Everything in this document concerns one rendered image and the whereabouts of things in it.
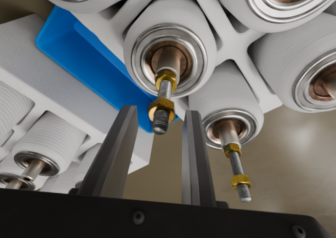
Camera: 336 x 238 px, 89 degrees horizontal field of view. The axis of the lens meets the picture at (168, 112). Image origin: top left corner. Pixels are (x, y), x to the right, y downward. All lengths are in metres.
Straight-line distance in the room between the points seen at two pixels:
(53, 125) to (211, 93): 0.30
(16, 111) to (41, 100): 0.04
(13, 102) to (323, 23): 0.44
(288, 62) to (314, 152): 0.64
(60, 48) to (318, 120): 0.71
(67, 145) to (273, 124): 0.57
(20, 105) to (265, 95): 0.42
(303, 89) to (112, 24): 0.23
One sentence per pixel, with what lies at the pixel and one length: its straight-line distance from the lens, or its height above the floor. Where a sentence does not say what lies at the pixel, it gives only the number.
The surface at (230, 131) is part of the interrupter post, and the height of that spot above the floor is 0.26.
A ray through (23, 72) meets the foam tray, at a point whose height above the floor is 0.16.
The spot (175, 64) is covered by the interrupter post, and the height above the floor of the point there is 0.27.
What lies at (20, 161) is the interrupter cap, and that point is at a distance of 0.41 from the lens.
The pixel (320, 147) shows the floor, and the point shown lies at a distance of 0.82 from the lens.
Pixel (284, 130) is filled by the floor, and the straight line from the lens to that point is 0.68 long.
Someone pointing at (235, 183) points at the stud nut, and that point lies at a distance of 0.19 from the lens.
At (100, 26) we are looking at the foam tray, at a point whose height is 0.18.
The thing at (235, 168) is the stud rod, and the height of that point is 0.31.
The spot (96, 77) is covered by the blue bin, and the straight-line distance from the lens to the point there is 0.42.
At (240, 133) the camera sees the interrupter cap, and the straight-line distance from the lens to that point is 0.25.
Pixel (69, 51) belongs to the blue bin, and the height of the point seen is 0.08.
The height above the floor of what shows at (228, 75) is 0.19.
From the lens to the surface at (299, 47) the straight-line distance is 0.22.
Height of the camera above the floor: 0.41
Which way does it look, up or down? 50 degrees down
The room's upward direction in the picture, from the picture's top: 174 degrees counter-clockwise
